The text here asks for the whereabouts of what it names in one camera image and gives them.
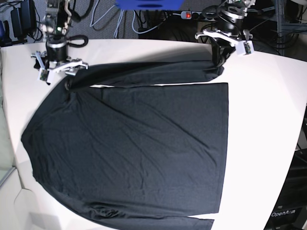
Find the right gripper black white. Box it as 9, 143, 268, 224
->
31, 39, 88, 91

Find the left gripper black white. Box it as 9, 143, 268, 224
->
195, 11, 252, 67

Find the dark navy long-sleeve shirt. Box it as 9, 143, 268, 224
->
21, 61, 229, 230

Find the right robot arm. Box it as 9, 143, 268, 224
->
31, 0, 89, 85

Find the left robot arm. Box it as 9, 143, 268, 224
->
195, 0, 255, 67

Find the black box left background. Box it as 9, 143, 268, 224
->
11, 0, 36, 40

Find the black OpenArm case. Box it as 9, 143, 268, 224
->
264, 149, 307, 230

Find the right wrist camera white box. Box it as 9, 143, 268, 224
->
37, 69, 55, 85

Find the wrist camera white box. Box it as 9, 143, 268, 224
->
235, 40, 254, 56
37, 69, 55, 85

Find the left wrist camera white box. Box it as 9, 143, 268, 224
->
235, 40, 254, 56

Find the white power strip red switch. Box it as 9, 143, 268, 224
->
179, 11, 217, 22

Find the light grey cable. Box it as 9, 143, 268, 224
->
89, 0, 168, 38

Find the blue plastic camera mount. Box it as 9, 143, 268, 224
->
116, 0, 184, 11

